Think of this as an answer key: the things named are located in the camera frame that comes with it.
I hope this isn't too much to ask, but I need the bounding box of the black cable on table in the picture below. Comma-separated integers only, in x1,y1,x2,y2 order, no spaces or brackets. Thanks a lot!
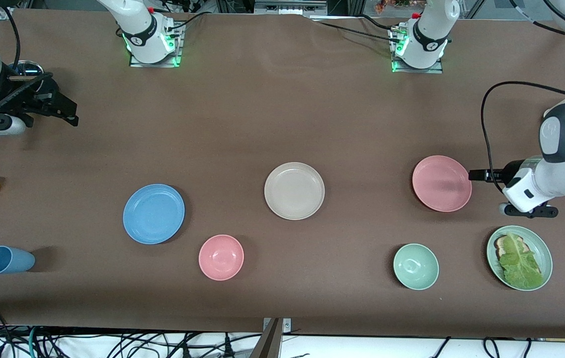
165,11,213,31
357,14,403,31
318,20,398,41

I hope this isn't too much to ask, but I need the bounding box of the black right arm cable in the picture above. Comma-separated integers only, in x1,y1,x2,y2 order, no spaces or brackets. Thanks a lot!
0,7,57,120

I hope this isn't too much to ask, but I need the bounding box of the glass lid with blue knob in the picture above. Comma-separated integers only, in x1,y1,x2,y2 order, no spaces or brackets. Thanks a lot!
12,60,45,80

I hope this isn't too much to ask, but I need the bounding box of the green lettuce leaf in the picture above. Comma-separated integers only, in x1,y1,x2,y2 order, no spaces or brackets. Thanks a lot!
498,233,544,290

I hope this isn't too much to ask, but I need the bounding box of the blue cup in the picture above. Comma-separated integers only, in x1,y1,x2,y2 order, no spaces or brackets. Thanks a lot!
0,246,36,275

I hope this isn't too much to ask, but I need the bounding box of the pink plate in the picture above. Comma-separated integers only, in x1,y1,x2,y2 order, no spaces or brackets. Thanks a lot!
412,155,473,213

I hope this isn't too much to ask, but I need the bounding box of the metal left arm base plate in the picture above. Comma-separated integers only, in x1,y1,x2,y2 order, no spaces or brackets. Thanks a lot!
389,25,444,74

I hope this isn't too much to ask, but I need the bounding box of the green plate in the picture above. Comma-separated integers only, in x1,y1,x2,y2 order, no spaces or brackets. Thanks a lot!
486,225,554,291

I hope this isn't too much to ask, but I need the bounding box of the grey metal box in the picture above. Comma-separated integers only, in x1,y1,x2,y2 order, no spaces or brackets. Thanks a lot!
254,0,328,15

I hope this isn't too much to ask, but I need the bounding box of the brown table cover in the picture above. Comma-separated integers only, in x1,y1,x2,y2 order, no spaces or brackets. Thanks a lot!
0,9,565,340

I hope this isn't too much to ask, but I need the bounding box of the toasted bread slice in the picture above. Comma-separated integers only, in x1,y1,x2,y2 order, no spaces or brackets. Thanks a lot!
494,235,529,259

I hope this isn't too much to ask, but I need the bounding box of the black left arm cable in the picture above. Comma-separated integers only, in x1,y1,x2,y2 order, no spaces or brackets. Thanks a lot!
481,0,565,195

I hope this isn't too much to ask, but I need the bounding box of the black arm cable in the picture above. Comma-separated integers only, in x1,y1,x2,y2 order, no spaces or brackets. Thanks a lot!
481,0,565,195
0,7,57,120

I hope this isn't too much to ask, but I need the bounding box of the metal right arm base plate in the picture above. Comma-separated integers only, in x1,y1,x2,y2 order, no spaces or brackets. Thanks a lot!
129,22,184,68

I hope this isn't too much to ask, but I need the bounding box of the beige plate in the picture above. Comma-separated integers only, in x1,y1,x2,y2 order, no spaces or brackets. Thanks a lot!
264,162,325,221

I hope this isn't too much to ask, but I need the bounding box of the blue plate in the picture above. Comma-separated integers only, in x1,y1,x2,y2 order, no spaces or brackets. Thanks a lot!
123,184,185,245

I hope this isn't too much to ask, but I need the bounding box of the small green bowl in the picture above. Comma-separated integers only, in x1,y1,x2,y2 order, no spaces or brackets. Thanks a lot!
393,243,440,290

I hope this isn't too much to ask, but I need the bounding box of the metal table bracket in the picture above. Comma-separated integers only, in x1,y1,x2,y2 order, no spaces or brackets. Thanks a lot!
250,317,292,358

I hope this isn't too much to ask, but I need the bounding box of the small pink bowl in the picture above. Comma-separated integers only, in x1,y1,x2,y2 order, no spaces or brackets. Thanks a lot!
198,234,244,281

